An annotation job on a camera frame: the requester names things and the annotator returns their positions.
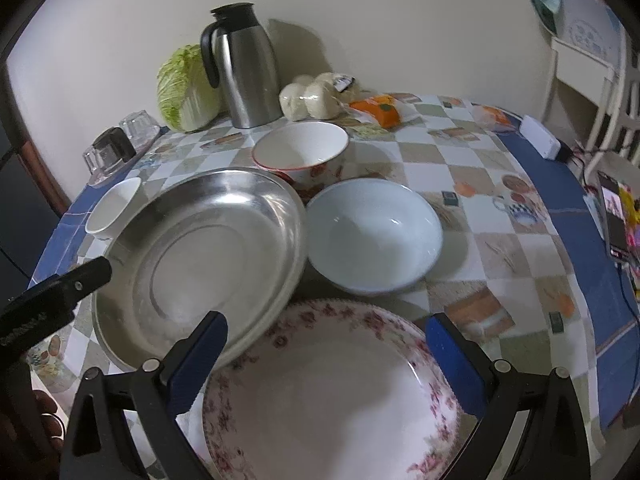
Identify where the small white bowl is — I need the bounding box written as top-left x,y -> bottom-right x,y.
85,177 -> 146,240

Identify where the round steel plate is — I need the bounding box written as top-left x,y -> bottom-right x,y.
91,168 -> 307,370

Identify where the floral rimmed round plate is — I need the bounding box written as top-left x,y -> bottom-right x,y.
202,299 -> 461,479

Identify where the pale blue bowl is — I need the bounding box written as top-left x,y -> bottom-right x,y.
306,178 -> 444,296

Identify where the strawberry pattern bowl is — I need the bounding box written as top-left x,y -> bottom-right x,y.
252,122 -> 350,203

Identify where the white square plate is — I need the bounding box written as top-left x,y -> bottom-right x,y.
198,236 -> 306,386

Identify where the clear glass cup tray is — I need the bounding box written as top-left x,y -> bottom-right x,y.
82,110 -> 163,188

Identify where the smartphone with lit screen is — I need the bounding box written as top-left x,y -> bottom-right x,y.
597,171 -> 630,263

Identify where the napa cabbage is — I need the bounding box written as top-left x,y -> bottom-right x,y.
156,44 -> 222,132

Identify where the white power strip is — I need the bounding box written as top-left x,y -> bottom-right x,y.
520,115 -> 561,160

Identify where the white lattice chair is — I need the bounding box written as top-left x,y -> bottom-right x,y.
586,32 -> 639,177

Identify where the small orange packet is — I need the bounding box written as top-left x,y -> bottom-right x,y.
471,105 -> 514,132

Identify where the steel thermos jug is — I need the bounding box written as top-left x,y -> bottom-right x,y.
200,2 -> 282,129

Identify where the bag of steamed buns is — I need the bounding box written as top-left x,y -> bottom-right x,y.
279,72 -> 360,122

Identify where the orange snack packet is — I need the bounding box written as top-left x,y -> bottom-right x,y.
348,94 -> 418,129

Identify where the white shelf unit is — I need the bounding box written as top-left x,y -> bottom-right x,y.
539,0 -> 626,126

